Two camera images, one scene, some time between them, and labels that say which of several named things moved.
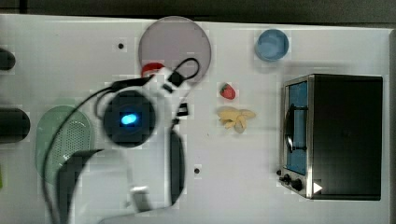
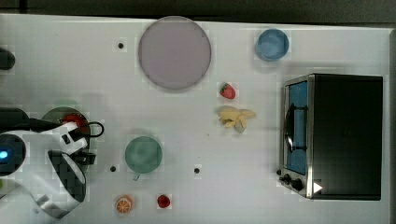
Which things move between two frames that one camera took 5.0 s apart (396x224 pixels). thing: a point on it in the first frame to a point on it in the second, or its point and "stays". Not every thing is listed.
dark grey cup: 7,60 stays
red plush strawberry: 227,91 stays
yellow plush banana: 234,118 stays
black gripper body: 182,112 to 83,157
